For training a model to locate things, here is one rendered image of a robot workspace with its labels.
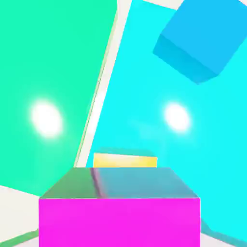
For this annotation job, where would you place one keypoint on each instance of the small magenta cube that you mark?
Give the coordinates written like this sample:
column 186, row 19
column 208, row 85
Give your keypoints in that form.
column 119, row 222

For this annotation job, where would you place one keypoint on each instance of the small yellow cube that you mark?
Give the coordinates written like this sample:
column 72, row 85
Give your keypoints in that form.
column 125, row 160

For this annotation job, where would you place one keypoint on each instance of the small blue cube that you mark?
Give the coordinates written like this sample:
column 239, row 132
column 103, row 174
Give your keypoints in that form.
column 202, row 36

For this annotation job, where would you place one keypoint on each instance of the large cyan box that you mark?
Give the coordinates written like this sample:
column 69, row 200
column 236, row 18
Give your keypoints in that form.
column 154, row 108

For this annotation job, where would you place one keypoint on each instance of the large green box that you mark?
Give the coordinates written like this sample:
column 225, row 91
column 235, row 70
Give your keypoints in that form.
column 48, row 67

